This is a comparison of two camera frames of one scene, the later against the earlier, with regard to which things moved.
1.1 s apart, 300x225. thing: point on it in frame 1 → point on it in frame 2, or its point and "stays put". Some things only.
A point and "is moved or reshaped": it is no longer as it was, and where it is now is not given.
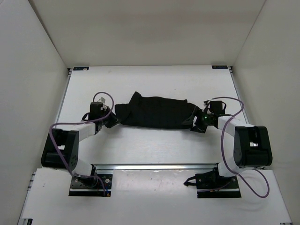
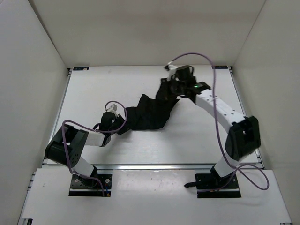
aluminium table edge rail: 158,167 stays put
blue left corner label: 80,68 stays put
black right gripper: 198,127 → 174,80
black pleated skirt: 153,112 is moved or reshaped
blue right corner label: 220,67 stays put
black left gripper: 114,121 → 124,129
